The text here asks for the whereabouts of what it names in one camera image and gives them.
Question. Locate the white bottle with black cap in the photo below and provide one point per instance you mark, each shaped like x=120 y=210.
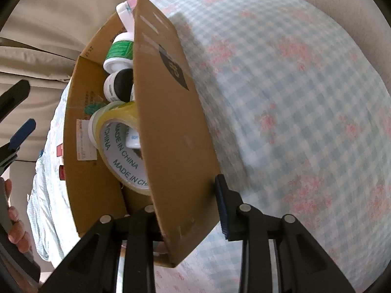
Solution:
x=122 y=82

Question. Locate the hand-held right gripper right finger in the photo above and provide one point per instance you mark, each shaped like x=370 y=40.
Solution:
x=221 y=210

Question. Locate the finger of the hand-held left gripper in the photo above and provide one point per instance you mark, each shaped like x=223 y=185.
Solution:
x=15 y=97
x=23 y=132

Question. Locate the cardboard box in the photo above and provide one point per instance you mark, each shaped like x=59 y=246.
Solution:
x=171 y=113

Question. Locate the person's left hand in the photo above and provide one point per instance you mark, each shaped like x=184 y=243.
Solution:
x=20 y=235

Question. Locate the white earbuds case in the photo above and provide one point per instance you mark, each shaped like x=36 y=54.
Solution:
x=125 y=12

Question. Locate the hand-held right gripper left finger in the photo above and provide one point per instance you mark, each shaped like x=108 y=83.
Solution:
x=137 y=235

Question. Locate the light blue crumpled blanket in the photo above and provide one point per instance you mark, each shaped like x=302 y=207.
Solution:
x=45 y=219

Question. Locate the wide green white-lidded jar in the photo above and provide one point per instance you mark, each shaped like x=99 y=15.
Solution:
x=120 y=50

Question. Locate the checked floral bed sheet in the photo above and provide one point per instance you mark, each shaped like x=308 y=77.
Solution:
x=290 y=97

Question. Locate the clear packing tape roll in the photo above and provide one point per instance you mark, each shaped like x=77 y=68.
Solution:
x=122 y=158

